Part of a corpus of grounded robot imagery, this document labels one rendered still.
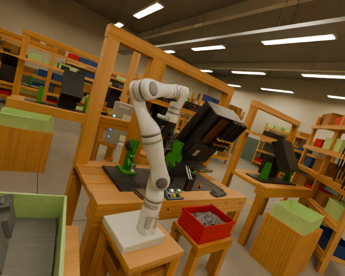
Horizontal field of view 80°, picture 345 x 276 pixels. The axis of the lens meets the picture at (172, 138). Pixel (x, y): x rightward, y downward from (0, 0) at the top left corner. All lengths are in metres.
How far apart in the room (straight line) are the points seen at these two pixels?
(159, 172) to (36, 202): 0.57
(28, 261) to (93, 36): 11.07
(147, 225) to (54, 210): 0.45
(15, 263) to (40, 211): 0.27
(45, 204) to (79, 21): 10.81
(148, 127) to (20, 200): 0.65
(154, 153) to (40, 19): 10.78
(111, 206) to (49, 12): 10.71
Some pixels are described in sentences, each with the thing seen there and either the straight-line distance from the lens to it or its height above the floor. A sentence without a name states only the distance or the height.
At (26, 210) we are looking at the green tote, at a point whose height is 0.88.
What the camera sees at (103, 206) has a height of 0.88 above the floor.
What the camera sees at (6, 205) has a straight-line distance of 1.07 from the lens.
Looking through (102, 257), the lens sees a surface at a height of 0.69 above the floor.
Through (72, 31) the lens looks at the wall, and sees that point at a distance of 11.50.
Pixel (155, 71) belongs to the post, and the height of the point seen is 1.76.
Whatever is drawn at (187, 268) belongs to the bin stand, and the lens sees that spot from 1.45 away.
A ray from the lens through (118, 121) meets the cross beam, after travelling 1.83.
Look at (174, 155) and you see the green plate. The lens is 1.67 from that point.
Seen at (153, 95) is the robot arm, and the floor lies 1.54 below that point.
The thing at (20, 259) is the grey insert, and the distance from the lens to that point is 1.00.
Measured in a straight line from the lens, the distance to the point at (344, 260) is 4.01.
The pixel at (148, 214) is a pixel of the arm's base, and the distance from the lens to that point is 1.05.
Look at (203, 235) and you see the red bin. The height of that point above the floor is 0.86.
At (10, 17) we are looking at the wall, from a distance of 11.46.
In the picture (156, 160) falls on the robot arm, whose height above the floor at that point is 1.27.
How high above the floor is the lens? 1.52
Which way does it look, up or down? 8 degrees down
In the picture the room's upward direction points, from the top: 18 degrees clockwise
